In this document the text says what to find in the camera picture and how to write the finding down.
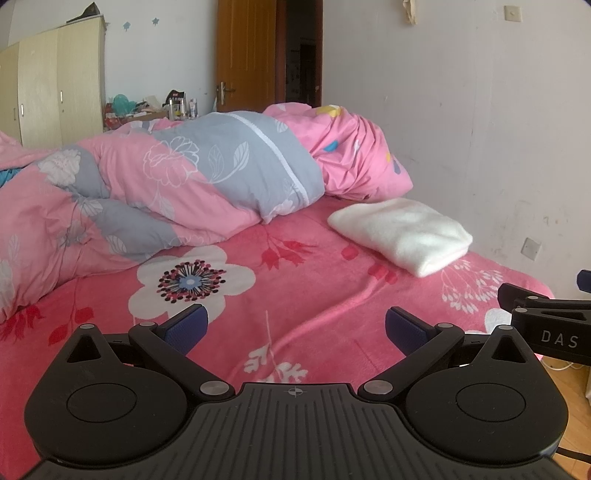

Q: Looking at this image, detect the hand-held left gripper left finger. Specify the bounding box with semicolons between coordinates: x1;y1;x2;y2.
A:
65;304;236;402

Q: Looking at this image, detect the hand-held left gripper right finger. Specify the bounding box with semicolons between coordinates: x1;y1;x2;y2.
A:
358;307;539;402

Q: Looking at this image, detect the white fleece sweater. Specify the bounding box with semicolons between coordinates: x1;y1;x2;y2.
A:
327;198;474;278

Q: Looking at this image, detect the pink floral fleece blanket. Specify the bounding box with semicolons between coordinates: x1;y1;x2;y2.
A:
0;198;555;462

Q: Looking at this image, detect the pink grey floral quilt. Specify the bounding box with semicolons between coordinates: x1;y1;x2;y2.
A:
0;111;324;324

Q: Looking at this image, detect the bright pink printed pillow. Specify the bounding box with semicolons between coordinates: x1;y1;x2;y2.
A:
263;102;414;202

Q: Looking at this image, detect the beige wardrobe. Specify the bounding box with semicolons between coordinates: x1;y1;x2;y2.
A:
0;16;107;148

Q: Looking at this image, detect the brown wooden door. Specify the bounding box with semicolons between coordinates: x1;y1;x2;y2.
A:
216;0;324;114

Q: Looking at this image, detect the dark bag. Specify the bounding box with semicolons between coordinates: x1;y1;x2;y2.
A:
66;1;103;25

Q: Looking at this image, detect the white cable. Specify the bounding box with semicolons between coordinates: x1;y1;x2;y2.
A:
544;356;586;371

